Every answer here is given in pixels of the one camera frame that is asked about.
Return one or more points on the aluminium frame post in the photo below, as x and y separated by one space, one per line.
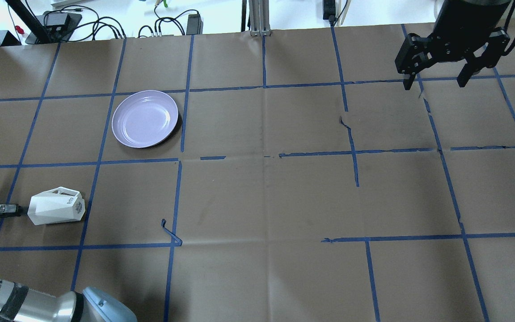
259 18

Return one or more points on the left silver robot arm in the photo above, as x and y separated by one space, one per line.
20 303

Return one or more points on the black power adapter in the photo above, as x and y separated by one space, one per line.
194 24

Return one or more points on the brown paper table cover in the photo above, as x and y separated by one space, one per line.
302 182

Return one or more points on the black monitor stand base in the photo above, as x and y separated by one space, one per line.
58 25

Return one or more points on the lilac plate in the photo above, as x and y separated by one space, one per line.
145 119

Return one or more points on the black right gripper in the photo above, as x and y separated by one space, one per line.
456 27

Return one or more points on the white faceted cup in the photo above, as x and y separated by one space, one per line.
58 205

